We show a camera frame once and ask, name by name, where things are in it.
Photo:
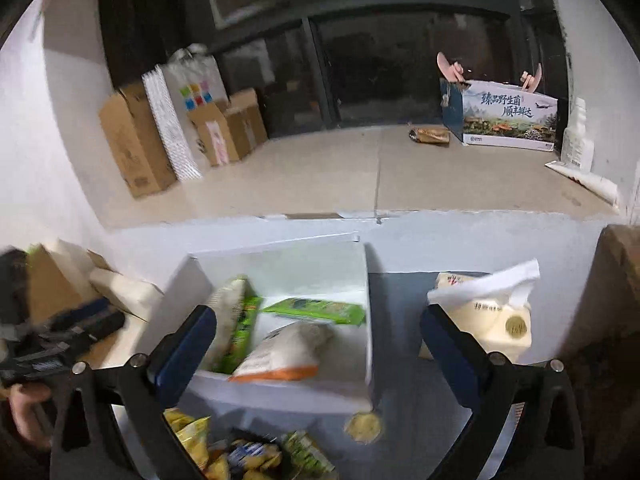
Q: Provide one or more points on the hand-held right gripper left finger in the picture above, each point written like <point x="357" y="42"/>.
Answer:
<point x="185" y="355"/>

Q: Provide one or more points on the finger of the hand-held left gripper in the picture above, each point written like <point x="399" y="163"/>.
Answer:
<point x="92" y="307"/>
<point x="107" y="322"/>

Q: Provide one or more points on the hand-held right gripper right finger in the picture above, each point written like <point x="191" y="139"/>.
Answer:
<point x="450" y="355"/>

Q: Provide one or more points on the green white snack packet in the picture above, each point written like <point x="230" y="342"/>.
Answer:
<point x="232" y="320"/>

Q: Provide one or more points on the white orange snack packet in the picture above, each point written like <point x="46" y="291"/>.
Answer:
<point x="285" y="350"/>

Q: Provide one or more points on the round yellow snack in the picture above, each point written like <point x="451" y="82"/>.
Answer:
<point x="363" y="427"/>

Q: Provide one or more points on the blue yellow snack packet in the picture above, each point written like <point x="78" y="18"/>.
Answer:
<point x="252" y="455"/>

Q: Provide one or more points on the white cardboard box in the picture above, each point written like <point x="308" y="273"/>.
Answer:
<point x="300" y="270"/>

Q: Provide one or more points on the person's left hand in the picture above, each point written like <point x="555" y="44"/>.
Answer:
<point x="25" y="405"/>

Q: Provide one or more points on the cream leather seat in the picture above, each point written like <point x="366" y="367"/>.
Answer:
<point x="125" y="292"/>

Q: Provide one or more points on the blue grey tablecloth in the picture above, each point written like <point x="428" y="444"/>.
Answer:
<point x="400" y="360"/>

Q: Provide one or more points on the flat brown cardboard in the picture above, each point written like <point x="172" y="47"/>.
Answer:
<point x="47" y="280"/>

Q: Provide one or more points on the yellow tissue pack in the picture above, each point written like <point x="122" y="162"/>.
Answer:
<point x="500" y="325"/>

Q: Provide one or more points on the large brown cardboard box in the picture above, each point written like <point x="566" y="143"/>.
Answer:
<point x="127" y="145"/>

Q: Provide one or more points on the brown stone counter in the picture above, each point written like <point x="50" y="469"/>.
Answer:
<point x="620" y="270"/>

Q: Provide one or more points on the dotted white paper bag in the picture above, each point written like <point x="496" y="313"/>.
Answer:
<point x="167" y="125"/>

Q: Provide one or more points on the small cardboard box pink label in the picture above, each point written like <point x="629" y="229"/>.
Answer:
<point x="215" y="135"/>

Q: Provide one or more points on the brown snack packet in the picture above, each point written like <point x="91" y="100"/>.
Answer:
<point x="430" y="136"/>

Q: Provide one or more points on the white tube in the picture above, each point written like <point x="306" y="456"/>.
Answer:
<point x="585" y="177"/>

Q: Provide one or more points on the small brown cardboard box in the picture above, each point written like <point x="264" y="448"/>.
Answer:
<point x="247" y="120"/>

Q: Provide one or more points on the printed landscape carton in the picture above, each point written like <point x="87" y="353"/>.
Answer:
<point x="505" y="115"/>

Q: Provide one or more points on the white plastic bottle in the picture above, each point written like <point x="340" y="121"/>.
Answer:
<point x="577" y="135"/>

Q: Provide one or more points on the pink plastic fan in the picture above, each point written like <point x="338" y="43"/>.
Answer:
<point x="447" y="67"/>

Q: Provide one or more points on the pink plastic item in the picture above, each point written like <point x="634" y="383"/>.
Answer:
<point x="531" y="79"/>

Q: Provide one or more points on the black window frame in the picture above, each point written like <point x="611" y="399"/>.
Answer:
<point x="310" y="50"/>

